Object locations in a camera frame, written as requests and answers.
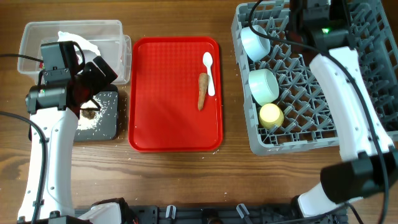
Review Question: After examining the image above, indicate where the white rice pile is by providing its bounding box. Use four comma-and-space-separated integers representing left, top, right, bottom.
77, 91, 118, 133

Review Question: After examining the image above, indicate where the yellow cup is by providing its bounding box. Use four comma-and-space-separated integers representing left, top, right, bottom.
259, 103, 284, 129

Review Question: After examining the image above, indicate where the white tissue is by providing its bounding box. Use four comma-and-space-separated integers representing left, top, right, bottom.
58, 31, 101, 61

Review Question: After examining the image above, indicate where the grey dishwasher rack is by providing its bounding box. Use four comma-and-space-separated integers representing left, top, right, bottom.
231, 1, 397, 156

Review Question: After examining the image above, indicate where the blue bowl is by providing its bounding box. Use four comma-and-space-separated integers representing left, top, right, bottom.
241, 27, 271, 62

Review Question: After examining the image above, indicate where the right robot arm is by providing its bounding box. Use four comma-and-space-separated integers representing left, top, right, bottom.
287, 1, 397, 218

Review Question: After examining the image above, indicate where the black plastic tray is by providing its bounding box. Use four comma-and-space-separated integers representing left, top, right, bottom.
74, 85, 119, 142

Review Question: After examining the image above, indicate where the dark brown food lump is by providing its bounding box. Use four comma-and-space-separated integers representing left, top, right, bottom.
81, 108, 96, 119

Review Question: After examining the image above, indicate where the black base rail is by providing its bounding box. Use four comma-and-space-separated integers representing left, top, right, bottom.
74, 203, 348, 224

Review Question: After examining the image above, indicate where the clear plastic bin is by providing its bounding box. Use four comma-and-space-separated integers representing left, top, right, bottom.
19, 20, 132, 85

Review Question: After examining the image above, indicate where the green bowl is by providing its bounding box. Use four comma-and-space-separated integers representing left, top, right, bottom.
248, 68, 279, 106

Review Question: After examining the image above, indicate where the white plastic spoon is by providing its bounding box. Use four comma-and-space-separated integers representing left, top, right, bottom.
203, 52, 215, 96

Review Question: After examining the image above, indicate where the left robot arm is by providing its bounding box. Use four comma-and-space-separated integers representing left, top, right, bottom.
17, 41, 117, 223

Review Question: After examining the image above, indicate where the red serving tray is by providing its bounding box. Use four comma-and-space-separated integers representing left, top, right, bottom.
128, 36, 223, 152

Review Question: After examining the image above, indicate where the brown carrot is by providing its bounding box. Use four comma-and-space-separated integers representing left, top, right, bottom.
197, 73, 208, 110

